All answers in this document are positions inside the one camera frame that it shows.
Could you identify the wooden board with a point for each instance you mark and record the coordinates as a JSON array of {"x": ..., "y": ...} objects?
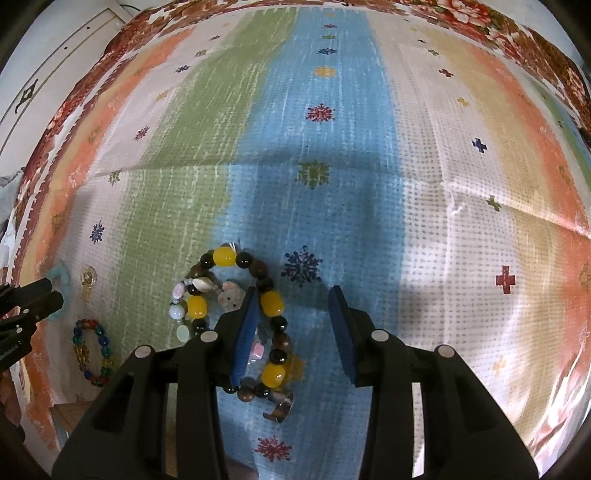
[{"x": 69, "y": 417}]

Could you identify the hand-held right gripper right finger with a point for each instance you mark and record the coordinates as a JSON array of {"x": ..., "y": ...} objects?
[{"x": 340, "y": 325}]

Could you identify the clear amber glass bead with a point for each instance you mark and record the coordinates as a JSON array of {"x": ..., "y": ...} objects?
[{"x": 87, "y": 277}]

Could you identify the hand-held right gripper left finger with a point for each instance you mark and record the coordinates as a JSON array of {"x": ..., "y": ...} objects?
[{"x": 244, "y": 339}]

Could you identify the striped patterned cloth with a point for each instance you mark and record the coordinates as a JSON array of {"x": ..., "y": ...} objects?
[{"x": 323, "y": 152}]

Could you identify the pink square bead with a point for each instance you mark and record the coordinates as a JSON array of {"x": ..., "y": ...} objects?
[{"x": 257, "y": 351}]

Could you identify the grey cat charm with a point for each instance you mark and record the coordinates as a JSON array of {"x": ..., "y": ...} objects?
[{"x": 229, "y": 296}]

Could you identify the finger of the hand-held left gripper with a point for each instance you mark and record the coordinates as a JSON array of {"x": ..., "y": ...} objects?
[
  {"x": 44, "y": 306},
  {"x": 32, "y": 289}
]

